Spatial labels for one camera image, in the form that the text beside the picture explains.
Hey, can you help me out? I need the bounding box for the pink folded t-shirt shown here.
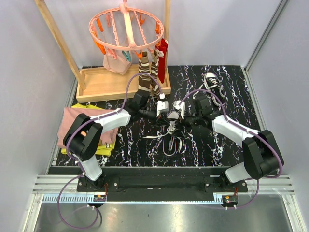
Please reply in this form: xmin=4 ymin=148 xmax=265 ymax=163
xmin=57 ymin=104 xmax=118 ymax=148

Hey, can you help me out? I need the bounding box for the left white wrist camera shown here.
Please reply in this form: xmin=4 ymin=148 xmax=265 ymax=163
xmin=156 ymin=99 xmax=169 ymax=117

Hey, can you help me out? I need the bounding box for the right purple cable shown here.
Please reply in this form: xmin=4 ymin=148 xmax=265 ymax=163
xmin=176 ymin=88 xmax=284 ymax=211

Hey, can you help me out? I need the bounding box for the pink cloth hanging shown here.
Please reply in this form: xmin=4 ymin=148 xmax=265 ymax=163
xmin=103 ymin=51 xmax=132 ymax=75

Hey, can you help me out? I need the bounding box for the aluminium rail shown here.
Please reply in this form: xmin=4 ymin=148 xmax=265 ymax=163
xmin=33 ymin=175 xmax=294 ymax=204

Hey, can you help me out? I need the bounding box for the purple cable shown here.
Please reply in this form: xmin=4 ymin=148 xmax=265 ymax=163
xmin=176 ymin=88 xmax=284 ymax=211
xmin=56 ymin=72 xmax=166 ymax=229

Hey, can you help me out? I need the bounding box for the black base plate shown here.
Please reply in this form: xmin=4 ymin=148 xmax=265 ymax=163
xmin=48 ymin=167 xmax=252 ymax=193

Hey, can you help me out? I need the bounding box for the wooden rack frame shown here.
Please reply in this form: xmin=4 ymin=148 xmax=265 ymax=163
xmin=35 ymin=0 xmax=170 ymax=103

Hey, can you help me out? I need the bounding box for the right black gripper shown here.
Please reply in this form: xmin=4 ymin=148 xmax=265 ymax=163
xmin=171 ymin=108 xmax=202 ymax=139

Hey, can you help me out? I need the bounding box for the brown striped sock right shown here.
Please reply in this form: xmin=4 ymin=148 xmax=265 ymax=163
xmin=150 ymin=50 xmax=160 ymax=98

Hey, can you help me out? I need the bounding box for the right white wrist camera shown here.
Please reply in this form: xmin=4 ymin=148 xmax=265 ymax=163
xmin=173 ymin=100 xmax=186 ymax=119

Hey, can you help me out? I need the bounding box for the black sneaker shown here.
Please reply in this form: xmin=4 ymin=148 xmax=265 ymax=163
xmin=204 ymin=72 xmax=226 ymax=106
xmin=162 ymin=111 xmax=180 ymax=157

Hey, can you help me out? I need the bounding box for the white shoelace sneaker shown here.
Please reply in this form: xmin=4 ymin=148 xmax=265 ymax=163
xmin=143 ymin=121 xmax=185 ymax=151
xmin=198 ymin=83 xmax=221 ymax=93

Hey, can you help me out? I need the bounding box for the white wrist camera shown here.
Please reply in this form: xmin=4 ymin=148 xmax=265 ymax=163
xmin=173 ymin=100 xmax=186 ymax=119
xmin=156 ymin=99 xmax=169 ymax=117

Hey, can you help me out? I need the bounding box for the red sock hanging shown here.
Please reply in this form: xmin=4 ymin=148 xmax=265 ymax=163
xmin=157 ymin=38 xmax=168 ymax=83

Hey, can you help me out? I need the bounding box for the brown striped sock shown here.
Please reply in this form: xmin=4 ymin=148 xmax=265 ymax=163
xmin=150 ymin=50 xmax=160 ymax=98
xmin=138 ymin=52 xmax=151 ymax=92

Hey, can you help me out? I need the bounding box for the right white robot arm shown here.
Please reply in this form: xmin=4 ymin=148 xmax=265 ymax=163
xmin=174 ymin=98 xmax=284 ymax=192

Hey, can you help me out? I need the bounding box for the yellow folded t-shirt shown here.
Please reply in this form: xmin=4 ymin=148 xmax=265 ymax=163
xmin=60 ymin=103 xmax=116 ymax=157

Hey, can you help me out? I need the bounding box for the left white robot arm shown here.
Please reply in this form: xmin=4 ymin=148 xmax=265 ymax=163
xmin=63 ymin=90 xmax=165 ymax=191

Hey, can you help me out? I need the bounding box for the brown striped sock left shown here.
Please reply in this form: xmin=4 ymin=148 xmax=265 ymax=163
xmin=138 ymin=52 xmax=151 ymax=92

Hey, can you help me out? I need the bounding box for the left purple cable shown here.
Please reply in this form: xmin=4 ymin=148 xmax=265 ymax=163
xmin=56 ymin=72 xmax=166 ymax=229

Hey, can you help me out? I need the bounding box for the pink round clip hanger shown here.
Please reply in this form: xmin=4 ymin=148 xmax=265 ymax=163
xmin=88 ymin=0 xmax=170 ymax=62

